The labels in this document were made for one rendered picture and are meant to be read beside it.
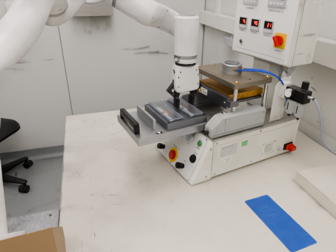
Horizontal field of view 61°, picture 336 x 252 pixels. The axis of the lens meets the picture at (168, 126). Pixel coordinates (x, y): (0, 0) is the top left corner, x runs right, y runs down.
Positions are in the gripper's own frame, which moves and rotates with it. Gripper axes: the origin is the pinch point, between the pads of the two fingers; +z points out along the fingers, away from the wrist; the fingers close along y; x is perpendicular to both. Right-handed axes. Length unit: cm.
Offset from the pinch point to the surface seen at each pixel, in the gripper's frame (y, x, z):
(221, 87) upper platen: 16.0, -2.1, -4.1
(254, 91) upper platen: 25.7, -10.5, -3.6
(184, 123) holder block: -5.8, -10.2, 3.3
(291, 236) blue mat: 9, -51, 27
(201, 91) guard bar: 11.2, 4.6, -1.0
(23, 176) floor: -70, 135, 102
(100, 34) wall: 9, 147, -3
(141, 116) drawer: -16.8, 2.6, 3.8
